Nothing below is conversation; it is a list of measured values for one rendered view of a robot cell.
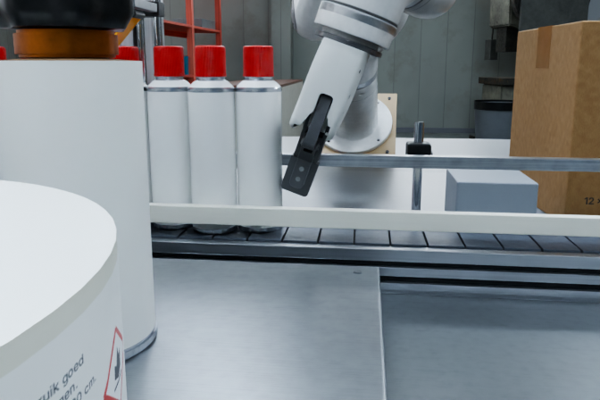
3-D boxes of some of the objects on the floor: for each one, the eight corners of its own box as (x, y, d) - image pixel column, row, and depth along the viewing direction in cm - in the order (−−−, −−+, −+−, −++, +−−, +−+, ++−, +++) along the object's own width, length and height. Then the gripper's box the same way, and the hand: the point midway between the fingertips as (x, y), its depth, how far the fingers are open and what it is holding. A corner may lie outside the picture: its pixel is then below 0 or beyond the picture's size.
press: (554, 136, 862) (570, -55, 810) (586, 148, 740) (607, -76, 688) (459, 135, 877) (469, -53, 825) (475, 146, 755) (487, -73, 703)
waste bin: (474, 167, 603) (479, 102, 590) (467, 159, 655) (470, 99, 642) (527, 168, 596) (532, 103, 583) (515, 160, 648) (519, 99, 635)
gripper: (387, 43, 53) (319, 220, 57) (383, 47, 67) (329, 188, 71) (312, 15, 53) (249, 194, 57) (324, 26, 68) (273, 167, 72)
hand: (300, 175), depth 64 cm, fingers closed
